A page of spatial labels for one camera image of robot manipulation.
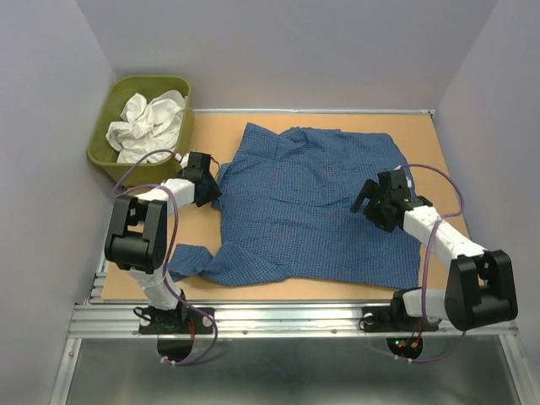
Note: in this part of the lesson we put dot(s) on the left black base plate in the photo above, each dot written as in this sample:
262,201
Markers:
154,321

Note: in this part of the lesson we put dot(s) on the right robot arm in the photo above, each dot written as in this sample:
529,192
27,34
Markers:
480,288

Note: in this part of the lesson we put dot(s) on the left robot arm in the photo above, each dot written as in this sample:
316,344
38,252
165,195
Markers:
137,237

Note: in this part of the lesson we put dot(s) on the green plastic bin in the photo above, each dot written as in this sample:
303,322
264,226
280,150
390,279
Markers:
102,155

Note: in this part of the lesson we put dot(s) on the white crumpled shirt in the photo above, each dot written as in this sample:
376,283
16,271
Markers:
148,130

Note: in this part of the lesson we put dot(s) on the aluminium mounting rail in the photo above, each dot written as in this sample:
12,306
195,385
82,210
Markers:
296,342

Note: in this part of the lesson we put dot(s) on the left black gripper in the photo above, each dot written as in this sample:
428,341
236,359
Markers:
213,193

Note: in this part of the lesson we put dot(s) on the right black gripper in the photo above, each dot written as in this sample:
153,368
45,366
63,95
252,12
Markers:
367,191

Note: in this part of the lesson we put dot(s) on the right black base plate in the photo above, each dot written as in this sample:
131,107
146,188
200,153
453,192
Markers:
382,318

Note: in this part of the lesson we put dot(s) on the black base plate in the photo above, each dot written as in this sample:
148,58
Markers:
154,321
382,318

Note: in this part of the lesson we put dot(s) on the blue checkered long sleeve shirt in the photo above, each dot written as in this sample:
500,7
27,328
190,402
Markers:
285,204

